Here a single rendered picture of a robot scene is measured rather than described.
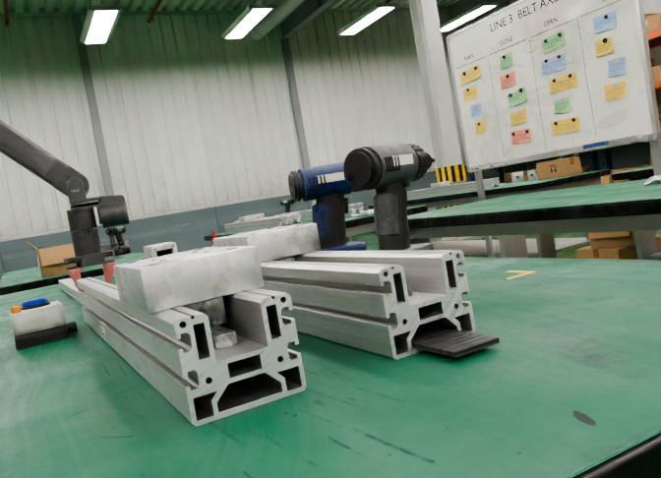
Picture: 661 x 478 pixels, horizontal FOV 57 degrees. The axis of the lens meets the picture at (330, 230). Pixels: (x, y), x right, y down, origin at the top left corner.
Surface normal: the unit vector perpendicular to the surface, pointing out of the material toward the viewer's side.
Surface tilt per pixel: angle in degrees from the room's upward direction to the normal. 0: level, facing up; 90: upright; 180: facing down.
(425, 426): 0
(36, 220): 90
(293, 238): 90
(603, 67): 90
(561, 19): 90
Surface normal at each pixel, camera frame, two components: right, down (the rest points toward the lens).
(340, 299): -0.87, 0.18
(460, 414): -0.17, -0.98
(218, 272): 0.47, -0.04
